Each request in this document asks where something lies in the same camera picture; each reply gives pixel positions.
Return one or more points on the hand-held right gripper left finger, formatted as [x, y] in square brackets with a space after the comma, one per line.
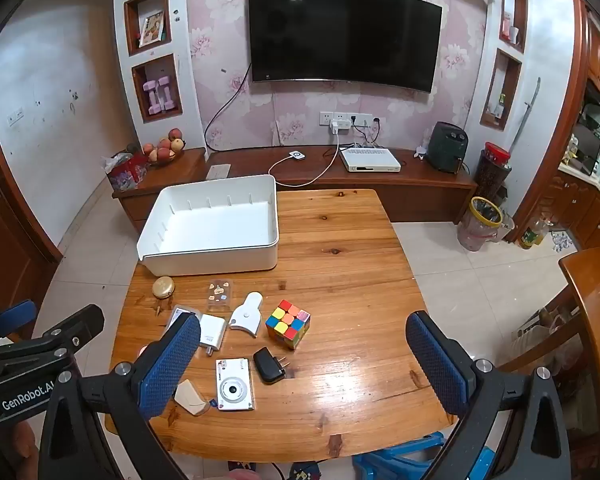
[167, 370]

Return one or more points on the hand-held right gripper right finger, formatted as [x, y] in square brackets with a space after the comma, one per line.
[437, 367]

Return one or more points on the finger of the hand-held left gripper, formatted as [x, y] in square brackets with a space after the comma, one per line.
[75, 331]
[12, 316]

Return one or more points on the beige wooden block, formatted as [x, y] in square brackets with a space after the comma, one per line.
[190, 399]

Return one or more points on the clear labelled plastic box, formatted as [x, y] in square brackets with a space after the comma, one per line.
[182, 310]

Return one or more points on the colourful puzzle cube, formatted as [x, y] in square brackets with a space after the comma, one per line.
[287, 323]

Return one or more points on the white plastic storage tray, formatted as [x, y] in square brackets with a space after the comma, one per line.
[210, 225]

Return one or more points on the brown wooden door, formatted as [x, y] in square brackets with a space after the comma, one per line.
[10, 260]

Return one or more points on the white power adapter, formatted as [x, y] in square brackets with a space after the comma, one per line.
[213, 331]

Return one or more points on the round gold compact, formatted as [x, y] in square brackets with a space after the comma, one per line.
[163, 287]

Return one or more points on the small clear packet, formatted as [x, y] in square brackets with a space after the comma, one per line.
[219, 296]

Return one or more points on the black charger plug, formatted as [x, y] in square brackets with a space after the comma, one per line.
[267, 364]

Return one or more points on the blue plastic stool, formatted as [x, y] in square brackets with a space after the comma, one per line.
[395, 460]

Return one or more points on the wooden chair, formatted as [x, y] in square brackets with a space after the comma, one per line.
[560, 330]

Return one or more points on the yellow-rimmed clear bucket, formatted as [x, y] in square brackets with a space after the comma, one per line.
[480, 227]

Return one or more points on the green-labelled bottle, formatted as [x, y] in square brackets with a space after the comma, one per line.
[531, 236]

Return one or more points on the red gift box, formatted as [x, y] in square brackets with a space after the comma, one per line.
[126, 172]

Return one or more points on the long wooden TV cabinet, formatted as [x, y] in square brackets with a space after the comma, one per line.
[420, 187]

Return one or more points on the bowl of fruit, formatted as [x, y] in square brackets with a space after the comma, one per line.
[164, 149]

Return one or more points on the dark jar with red lid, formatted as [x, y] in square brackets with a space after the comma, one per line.
[492, 172]

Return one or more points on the white set-top box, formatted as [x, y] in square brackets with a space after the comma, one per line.
[370, 160]

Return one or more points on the black countertop appliance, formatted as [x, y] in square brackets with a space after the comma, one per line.
[447, 147]

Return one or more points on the pink dumbbell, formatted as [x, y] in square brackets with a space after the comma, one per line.
[153, 97]
[167, 92]

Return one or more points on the white plug-in charger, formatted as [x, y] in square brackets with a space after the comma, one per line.
[339, 126]

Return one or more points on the long metal rod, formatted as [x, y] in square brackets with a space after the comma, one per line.
[527, 110]

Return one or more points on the framed photo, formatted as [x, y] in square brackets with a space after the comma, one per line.
[152, 29]

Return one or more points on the white compact camera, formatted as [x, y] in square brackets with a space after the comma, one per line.
[234, 385]

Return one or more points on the white wall socket row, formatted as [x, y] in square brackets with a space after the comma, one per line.
[360, 119]

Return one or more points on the black wall television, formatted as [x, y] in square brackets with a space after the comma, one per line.
[345, 35]

